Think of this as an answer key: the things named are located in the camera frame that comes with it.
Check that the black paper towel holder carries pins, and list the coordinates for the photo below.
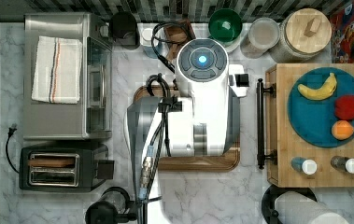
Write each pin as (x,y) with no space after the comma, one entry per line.
(268,206)

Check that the wooden cutting board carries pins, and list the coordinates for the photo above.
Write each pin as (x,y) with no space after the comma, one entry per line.
(202,161)

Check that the orange plush orange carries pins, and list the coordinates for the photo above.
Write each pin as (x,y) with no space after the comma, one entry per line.
(342,130)

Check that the wooden drawer cabinet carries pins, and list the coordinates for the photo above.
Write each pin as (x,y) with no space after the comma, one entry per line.
(286,144)

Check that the dark pepper shaker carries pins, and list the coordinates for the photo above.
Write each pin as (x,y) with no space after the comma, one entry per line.
(345,164)

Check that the black drawer handle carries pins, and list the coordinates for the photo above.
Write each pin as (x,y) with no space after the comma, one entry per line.
(261,91)

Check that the white striped dish towel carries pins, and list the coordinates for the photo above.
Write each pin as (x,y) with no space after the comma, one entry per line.
(57,70)

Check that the white paper towel roll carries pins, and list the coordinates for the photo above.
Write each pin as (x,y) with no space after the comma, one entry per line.
(295,208)

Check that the wooden utensil holder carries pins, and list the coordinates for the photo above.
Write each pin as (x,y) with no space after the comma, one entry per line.
(177,37)

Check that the black round canister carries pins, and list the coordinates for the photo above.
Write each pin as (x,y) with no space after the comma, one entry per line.
(124,31)

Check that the red Froot Loops cereal box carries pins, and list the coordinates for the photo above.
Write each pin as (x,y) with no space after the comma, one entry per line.
(353,31)

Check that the green bowl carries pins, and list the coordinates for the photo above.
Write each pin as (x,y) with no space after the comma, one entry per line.
(225,26)

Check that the blue bottle with white cap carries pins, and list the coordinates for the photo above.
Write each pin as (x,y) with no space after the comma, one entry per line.
(145,41)

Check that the silver toaster oven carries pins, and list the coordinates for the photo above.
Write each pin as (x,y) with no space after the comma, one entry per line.
(90,118)

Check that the black two-slot toaster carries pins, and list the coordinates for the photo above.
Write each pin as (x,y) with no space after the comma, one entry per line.
(65,167)

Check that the black coffee grinder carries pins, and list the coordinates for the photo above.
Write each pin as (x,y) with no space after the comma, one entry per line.
(113,207)

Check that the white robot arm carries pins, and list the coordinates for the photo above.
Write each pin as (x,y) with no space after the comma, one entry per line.
(201,63)

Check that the blue round plate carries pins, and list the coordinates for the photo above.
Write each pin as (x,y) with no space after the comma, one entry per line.
(313,120)

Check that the blue salt shaker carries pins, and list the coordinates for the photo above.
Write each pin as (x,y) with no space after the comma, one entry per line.
(304,165)

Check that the yellow plush banana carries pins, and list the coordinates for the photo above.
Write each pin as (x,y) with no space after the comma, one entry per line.
(325,91)

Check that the red plush apple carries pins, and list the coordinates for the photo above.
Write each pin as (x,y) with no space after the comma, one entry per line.
(344,107)

